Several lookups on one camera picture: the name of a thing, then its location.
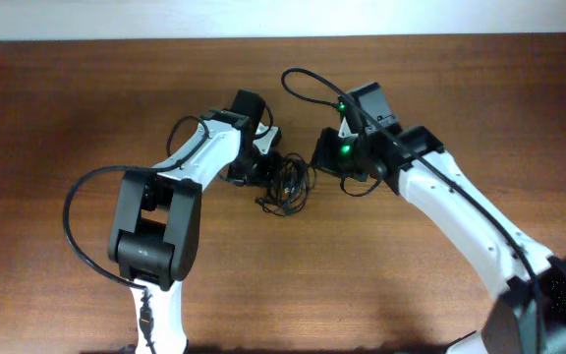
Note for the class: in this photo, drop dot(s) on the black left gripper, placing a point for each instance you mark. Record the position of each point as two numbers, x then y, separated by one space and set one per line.
268 175

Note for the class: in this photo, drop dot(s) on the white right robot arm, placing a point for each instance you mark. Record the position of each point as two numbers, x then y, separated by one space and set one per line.
526 281

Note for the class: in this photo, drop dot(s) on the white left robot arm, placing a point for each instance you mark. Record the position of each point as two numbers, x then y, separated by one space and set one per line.
155 230

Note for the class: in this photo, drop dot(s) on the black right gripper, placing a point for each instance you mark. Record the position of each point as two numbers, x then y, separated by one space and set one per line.
322 155

